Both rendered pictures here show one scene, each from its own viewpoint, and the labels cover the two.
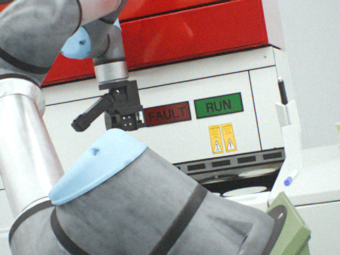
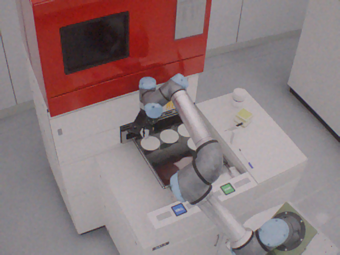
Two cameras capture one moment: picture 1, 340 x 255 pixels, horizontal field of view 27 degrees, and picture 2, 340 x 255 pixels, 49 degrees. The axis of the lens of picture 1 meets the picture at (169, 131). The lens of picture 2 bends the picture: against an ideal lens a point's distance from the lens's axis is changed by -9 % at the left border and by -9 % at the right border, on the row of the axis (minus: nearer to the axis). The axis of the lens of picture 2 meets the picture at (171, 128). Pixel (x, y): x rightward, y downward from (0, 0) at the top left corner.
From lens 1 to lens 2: 176 cm
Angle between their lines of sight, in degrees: 57
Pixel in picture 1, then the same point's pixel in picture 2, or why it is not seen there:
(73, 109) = (106, 105)
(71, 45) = (156, 115)
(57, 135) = (96, 116)
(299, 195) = (266, 180)
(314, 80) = not seen: outside the picture
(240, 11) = (197, 61)
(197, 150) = not seen: hidden behind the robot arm
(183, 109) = not seen: hidden behind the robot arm
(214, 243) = (295, 236)
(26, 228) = (248, 246)
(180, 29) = (170, 70)
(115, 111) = (149, 119)
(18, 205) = (236, 238)
